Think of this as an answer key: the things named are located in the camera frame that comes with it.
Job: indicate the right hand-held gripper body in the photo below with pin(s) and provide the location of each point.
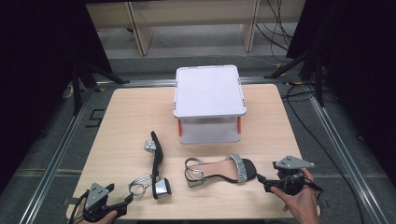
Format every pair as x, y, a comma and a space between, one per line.
292, 180

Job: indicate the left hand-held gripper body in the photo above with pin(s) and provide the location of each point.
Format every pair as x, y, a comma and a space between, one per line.
97, 196

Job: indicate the black silver heeled sandal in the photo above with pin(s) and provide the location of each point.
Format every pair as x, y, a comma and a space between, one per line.
218, 169
157, 165

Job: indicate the white two-tier shoe rack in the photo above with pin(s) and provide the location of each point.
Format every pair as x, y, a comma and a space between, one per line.
208, 93

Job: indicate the person's left hand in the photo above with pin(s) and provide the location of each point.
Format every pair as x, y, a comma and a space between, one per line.
106, 217

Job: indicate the person's right hand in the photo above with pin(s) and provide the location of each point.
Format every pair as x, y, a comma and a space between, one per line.
300, 205

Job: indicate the black metal stand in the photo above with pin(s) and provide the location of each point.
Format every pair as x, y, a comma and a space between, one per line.
311, 65
84, 81

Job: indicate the black curtain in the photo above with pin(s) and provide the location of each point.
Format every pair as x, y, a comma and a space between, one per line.
37, 77
361, 77

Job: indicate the beige wooden desk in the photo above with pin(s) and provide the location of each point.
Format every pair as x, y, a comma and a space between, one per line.
193, 15

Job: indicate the aluminium floor rail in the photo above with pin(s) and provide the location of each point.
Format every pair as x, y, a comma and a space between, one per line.
53, 161
345, 161
143, 82

